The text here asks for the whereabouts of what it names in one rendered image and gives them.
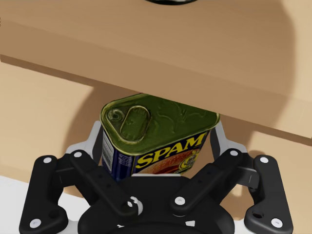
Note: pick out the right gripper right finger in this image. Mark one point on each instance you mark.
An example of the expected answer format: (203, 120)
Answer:
(209, 178)

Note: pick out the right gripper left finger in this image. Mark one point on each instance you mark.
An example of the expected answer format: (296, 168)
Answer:
(97, 178)

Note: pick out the green and blue rectangular can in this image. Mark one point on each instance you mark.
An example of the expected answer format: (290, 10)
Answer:
(156, 131)

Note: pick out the pale wooden shelf unit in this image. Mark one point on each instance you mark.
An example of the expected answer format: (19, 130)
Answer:
(170, 48)

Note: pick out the blue flat can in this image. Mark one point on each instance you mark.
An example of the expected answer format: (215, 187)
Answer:
(170, 1)

